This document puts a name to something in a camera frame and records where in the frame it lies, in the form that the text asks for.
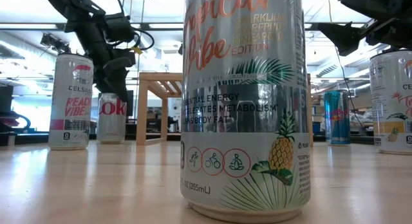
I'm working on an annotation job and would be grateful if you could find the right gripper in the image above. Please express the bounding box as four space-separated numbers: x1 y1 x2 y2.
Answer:
317 0 412 57

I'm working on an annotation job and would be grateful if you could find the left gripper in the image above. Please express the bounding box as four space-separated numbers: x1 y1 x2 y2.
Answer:
82 23 136 102

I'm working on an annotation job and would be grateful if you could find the silver Diet Coke can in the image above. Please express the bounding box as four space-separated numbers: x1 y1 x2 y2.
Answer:
96 92 128 144

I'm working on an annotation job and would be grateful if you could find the white Celsius Peach Vibe can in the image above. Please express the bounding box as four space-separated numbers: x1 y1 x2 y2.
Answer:
48 53 95 151

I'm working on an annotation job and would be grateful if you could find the blue silver Red Bull can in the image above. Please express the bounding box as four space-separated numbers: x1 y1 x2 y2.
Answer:
323 89 351 146

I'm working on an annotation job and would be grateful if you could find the slatted wooden shelf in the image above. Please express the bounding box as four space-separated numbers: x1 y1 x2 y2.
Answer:
135 71 314 147

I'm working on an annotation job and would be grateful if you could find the black monitor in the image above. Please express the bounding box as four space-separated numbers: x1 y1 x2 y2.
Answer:
125 90 135 117

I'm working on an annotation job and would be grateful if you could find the pile of plastic bags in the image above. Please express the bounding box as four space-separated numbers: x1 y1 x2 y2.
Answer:
349 107 374 124

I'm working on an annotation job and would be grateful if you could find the black curved machine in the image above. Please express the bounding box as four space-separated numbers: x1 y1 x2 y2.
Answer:
0 110 32 135

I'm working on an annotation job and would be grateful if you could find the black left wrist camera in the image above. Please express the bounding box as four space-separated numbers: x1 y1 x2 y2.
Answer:
103 12 136 44

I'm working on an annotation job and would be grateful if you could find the black hanging cable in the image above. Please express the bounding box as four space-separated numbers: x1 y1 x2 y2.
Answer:
326 0 366 131

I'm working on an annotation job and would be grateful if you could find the black ceiling camera rig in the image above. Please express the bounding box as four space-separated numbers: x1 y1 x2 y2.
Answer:
40 33 72 55

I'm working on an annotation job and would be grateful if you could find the black metal table frame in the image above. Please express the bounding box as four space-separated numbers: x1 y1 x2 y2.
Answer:
0 131 412 147

